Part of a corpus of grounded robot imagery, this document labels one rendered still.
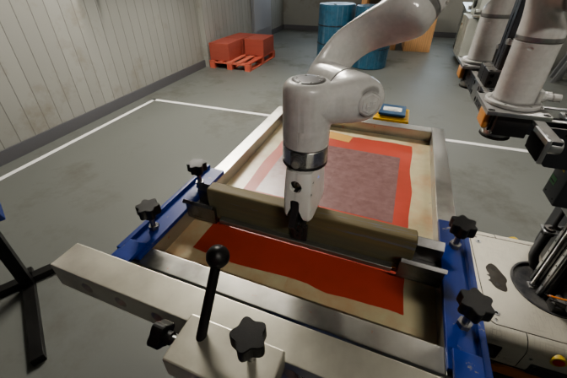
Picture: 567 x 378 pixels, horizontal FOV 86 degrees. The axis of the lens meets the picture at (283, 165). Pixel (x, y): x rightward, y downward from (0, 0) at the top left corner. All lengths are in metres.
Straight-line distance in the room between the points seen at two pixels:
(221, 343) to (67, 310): 1.64
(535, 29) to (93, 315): 2.01
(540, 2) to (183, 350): 0.93
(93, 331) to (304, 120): 1.61
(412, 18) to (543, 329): 1.36
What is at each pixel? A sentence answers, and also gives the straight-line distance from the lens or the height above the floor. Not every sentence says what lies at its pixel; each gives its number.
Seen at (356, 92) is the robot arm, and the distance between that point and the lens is 0.46.
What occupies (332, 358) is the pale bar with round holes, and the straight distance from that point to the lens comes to 0.44.
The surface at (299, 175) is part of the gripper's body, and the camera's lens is 0.48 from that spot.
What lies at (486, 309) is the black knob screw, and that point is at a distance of 0.51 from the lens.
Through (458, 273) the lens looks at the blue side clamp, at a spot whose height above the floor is 1.00.
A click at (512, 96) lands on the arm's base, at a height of 1.17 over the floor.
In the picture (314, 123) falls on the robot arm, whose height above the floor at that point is 1.25.
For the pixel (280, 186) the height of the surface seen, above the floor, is 0.96.
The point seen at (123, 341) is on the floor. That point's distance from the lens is 1.78.
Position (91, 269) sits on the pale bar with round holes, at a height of 1.04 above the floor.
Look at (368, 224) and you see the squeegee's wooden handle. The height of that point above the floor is 1.06.
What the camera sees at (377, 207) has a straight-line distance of 0.77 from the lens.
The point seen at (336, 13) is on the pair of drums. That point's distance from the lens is 5.65.
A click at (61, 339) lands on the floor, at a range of 1.92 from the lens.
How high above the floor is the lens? 1.44
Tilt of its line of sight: 33 degrees down
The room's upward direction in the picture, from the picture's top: straight up
